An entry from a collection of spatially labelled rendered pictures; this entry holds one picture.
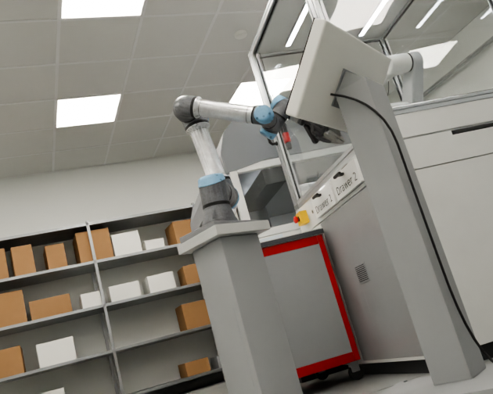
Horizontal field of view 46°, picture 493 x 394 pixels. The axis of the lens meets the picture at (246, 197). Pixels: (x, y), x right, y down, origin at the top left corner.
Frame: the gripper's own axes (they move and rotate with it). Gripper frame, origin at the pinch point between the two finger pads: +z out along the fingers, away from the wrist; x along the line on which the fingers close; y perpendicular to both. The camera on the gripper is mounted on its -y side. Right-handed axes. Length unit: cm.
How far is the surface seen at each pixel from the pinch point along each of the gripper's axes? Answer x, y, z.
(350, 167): -4.1, -8.1, 8.3
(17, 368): -193, -346, -211
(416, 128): 23.1, 1.1, 22.9
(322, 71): -19, 64, -1
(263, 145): 33, -110, -71
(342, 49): -7, 64, -1
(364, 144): -26, 51, 21
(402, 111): 25.5, 4.0, 14.1
